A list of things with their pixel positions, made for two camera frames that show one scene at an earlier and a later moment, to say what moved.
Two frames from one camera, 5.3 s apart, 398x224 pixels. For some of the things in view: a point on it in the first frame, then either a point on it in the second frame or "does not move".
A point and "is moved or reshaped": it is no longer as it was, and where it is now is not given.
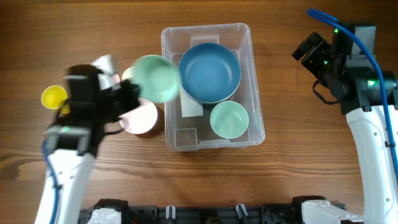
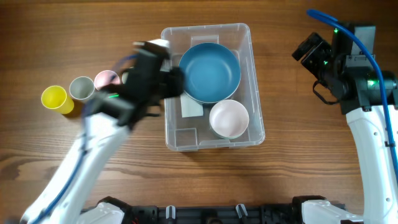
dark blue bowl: [209, 73] does not move
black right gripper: [308, 61] does not move
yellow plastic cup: [53, 96] does not move
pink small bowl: [140, 120] is moved or reshaped
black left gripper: [133, 91] -> [179, 76]
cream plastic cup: [127, 73] does not move
